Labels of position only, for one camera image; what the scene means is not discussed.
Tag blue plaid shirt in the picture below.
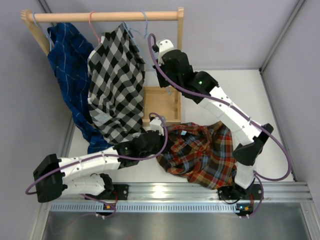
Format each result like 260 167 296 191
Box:
47 22 112 154

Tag perforated cable duct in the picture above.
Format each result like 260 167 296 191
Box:
50 202 241 213

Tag black white checkered shirt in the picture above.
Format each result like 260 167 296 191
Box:
87 23 145 145

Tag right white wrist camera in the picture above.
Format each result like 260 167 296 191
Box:
152 39 175 66

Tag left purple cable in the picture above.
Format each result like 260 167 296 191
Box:
25 112 168 217

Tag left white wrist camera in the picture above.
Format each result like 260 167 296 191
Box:
149 115 166 136

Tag light blue hanger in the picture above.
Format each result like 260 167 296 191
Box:
123 10 173 96
32 12 54 52

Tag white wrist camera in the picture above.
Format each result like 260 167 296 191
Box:
152 39 175 66
149 115 166 136

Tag pink hanger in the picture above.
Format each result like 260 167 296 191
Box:
88 11 101 44

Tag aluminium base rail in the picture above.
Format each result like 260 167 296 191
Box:
39 181 313 202

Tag red orange plaid shirt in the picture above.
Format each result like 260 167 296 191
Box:
156 121 236 190

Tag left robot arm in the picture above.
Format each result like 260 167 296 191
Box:
33 130 168 203

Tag wooden clothes rack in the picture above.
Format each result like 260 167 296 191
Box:
20 7 184 124

